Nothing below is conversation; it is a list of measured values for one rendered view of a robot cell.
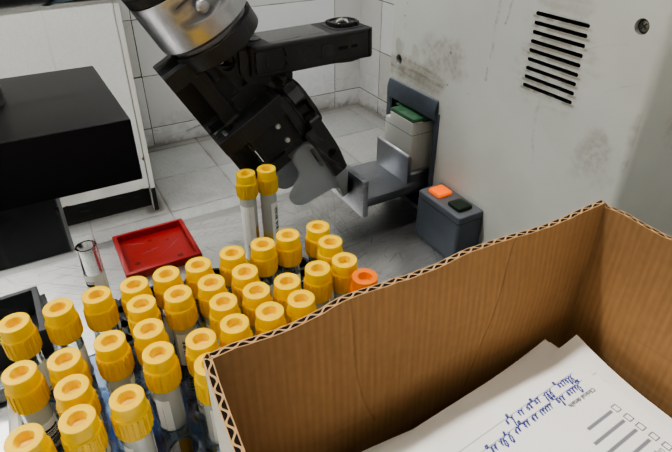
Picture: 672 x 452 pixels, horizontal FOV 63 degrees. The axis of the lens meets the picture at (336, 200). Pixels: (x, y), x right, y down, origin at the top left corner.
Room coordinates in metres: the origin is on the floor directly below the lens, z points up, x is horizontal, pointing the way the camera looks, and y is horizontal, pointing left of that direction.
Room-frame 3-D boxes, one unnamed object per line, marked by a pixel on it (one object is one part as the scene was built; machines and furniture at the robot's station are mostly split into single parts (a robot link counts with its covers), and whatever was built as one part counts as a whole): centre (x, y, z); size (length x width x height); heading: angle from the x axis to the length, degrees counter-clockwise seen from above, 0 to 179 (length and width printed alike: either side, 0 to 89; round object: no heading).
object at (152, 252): (0.42, 0.17, 0.88); 0.07 x 0.07 x 0.01; 29
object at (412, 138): (0.51, -0.08, 0.95); 0.05 x 0.04 x 0.06; 29
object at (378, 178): (0.52, -0.10, 0.92); 0.21 x 0.07 x 0.05; 119
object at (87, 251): (0.28, 0.16, 0.93); 0.01 x 0.01 x 0.10
